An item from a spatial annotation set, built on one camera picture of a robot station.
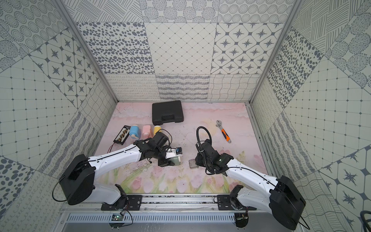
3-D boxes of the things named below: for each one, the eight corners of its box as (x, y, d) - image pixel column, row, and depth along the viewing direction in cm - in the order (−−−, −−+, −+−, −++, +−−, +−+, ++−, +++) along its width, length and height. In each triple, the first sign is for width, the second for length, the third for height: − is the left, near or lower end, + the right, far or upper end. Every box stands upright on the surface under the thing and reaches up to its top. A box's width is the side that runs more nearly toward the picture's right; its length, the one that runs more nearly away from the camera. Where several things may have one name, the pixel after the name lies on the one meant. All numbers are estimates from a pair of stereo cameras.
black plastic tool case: (153, 125, 106) (152, 122, 102) (153, 106, 119) (152, 102, 115) (184, 121, 109) (184, 118, 105) (181, 103, 121) (180, 99, 118)
